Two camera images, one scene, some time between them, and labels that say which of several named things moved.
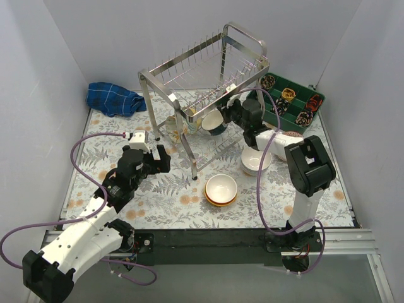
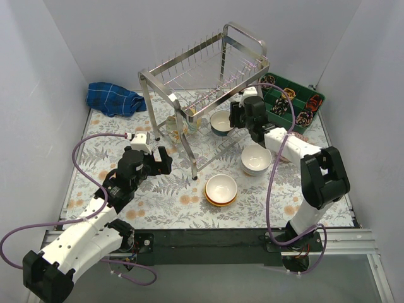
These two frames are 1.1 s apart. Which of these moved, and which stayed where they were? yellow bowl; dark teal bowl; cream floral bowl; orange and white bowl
Moved: dark teal bowl
Stayed: cream floral bowl; orange and white bowl; yellow bowl
